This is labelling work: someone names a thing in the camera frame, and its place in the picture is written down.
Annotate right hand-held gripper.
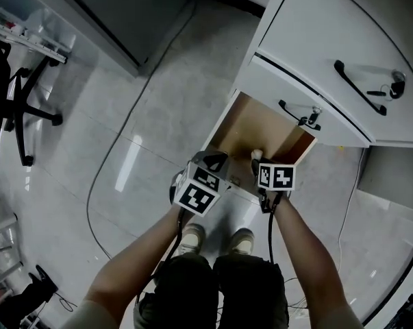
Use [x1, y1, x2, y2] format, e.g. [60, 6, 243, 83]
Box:
[250, 158, 297, 215]

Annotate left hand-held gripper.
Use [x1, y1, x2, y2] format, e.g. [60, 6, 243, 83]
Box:
[168, 150, 234, 218]

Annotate brown-lined white drawer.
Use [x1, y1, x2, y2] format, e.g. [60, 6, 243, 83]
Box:
[199, 90, 319, 202]

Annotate person's left forearm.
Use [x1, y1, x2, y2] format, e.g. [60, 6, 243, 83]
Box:
[84, 202, 193, 310]

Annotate person's right forearm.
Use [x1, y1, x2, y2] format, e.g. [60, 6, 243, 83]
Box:
[273, 191, 348, 310]

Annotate white cabinet with black handles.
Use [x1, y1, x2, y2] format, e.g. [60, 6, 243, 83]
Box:
[229, 0, 413, 149]

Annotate person's left beige shoe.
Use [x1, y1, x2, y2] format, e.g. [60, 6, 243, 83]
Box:
[176, 223, 207, 257]

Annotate person's beige shoe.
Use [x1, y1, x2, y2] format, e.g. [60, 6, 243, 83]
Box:
[229, 228, 255, 256]
[176, 223, 207, 257]

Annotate person's right beige shoe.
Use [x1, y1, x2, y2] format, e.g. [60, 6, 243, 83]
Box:
[229, 228, 255, 256]

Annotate person's dark trousers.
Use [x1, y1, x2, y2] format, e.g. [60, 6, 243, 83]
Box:
[133, 252, 290, 329]

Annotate grey cabinet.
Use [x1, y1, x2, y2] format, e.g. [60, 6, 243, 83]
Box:
[356, 145, 413, 215]

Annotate white and grey refrigerator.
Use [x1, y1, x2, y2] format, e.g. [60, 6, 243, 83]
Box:
[50, 0, 199, 79]

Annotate black floor stand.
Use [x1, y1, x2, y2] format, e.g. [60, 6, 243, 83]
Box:
[0, 264, 60, 321]

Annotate black keyboard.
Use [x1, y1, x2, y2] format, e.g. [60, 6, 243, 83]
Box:
[388, 293, 413, 329]

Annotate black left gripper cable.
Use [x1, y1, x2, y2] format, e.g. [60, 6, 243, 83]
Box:
[136, 206, 187, 304]

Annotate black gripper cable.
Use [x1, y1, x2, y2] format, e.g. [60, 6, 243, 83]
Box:
[136, 206, 187, 304]
[266, 193, 283, 265]

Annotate black door handle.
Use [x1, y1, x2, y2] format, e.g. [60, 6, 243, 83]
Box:
[278, 99, 322, 132]
[334, 59, 388, 117]

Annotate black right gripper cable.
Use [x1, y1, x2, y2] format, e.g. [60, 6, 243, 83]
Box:
[266, 193, 283, 265]

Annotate white floor cable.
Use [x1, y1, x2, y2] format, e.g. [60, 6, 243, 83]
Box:
[337, 147, 368, 265]

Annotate black floor cable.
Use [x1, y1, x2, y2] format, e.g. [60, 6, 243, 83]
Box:
[85, 0, 200, 262]

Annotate metal frame rack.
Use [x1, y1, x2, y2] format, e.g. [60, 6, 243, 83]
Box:
[0, 178, 25, 308]

